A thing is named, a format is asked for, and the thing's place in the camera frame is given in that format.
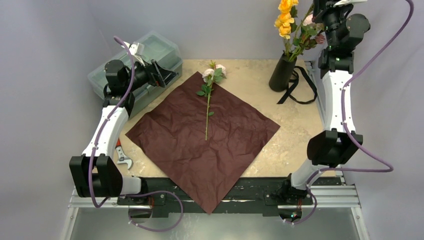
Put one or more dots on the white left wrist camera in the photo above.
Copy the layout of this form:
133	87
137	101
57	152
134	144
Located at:
136	49

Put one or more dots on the translucent green plastic toolbox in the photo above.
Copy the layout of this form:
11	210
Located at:
160	50

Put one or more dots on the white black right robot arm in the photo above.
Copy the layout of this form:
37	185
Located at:
334	146

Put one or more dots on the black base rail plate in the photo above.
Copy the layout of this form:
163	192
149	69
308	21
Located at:
250	195

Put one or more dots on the dark pink rose stem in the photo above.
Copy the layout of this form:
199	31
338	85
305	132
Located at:
308	16

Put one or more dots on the red-handled adjustable wrench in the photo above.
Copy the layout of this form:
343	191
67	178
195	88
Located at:
122	157

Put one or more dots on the black cylindrical vase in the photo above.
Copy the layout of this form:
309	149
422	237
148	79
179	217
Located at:
282	73

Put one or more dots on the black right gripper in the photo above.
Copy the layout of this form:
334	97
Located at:
324	4

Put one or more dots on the yellow rose stem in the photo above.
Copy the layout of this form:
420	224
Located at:
285	23

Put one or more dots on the flower bouquet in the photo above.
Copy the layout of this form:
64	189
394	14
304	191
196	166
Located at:
203	145

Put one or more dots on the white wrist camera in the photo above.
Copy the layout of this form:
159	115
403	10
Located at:
136	49
347	2

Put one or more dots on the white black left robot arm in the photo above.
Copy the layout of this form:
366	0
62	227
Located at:
93	172

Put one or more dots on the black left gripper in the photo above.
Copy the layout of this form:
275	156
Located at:
164	75

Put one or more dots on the pale pink rose stem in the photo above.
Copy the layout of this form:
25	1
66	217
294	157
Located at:
213	75

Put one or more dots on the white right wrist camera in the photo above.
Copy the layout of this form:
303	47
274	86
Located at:
347	2

